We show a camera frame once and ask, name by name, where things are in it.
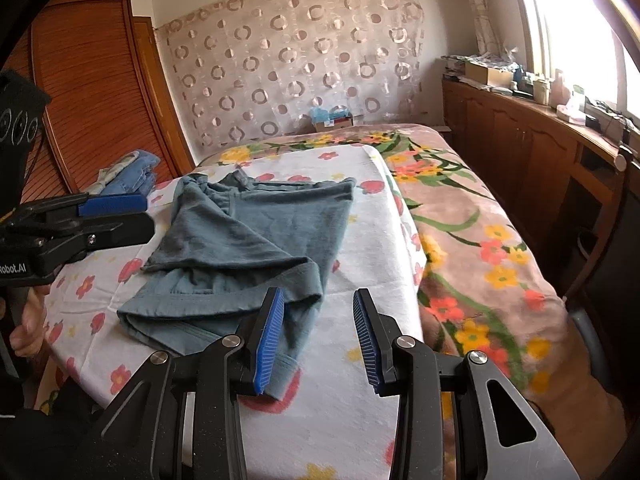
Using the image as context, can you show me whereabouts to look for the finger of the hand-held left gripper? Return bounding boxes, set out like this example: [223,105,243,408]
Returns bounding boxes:
[10,194,148,234]
[0,211,156,266]

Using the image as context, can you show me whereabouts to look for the pink bottle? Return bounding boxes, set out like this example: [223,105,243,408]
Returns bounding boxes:
[550,72,572,109]

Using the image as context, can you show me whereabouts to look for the teal grey pants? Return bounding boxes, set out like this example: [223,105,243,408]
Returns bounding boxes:
[117,171,358,403]

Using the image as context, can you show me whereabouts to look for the white floral bedsheet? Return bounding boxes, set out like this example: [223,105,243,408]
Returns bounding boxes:
[37,144,426,480]

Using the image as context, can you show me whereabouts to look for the tissue box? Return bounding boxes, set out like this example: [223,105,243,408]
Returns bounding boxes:
[556,102,587,124]

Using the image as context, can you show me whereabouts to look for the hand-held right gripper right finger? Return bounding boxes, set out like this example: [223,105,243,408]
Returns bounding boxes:
[352,288,583,480]

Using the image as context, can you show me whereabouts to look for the stack of papers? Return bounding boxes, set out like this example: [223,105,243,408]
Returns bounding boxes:
[442,55,469,82]

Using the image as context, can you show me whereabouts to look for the folded blue jeans pile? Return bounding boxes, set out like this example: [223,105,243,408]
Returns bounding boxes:
[82,150,143,195]

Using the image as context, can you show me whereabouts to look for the plain cardboard box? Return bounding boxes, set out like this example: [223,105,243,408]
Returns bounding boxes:
[465,62,516,89]

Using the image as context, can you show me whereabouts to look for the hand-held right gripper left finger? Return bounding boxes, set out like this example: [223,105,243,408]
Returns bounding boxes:
[85,287,286,480]

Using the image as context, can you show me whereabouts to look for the lace window curtain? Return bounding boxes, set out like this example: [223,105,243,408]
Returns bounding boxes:
[456,0,502,57]

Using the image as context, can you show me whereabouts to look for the folded blue clothing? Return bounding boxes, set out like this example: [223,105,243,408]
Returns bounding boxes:
[102,152,162,196]

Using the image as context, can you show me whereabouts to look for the cardboard box with red print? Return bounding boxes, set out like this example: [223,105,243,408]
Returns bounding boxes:
[312,112,368,133]

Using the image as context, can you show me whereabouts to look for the wooden framed window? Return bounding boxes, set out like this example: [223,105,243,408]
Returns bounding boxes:
[510,0,640,128]

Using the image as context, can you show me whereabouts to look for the person's left hand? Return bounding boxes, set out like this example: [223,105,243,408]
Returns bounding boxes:
[10,285,49,361]

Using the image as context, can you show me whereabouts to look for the circle patterned sheer curtain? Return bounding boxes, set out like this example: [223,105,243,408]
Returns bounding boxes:
[155,0,426,161]

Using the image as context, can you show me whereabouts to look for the wooden low cabinet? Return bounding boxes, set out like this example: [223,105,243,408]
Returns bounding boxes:
[441,75,640,311]

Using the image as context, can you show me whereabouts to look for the pink floral blanket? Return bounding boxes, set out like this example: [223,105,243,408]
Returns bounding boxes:
[197,124,628,461]

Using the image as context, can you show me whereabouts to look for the wooden wardrobe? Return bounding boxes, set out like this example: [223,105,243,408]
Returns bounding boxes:
[10,0,196,196]

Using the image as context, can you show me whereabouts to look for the blue plastic bag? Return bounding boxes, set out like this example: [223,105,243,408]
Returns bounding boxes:
[309,105,352,125]

